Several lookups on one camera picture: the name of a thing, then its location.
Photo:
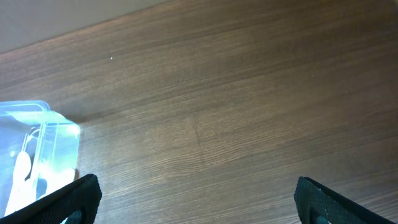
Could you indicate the white spoon thin handle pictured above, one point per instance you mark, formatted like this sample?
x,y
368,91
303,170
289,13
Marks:
x,y
50,180

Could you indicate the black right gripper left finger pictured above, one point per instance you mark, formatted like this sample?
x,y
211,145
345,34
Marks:
x,y
76,202

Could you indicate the white spoon wide handle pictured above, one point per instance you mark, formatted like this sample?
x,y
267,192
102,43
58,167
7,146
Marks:
x,y
21,170

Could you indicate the right clear plastic container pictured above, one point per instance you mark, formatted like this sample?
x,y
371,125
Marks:
x,y
50,139

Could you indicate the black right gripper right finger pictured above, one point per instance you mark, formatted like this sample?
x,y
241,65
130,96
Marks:
x,y
317,203

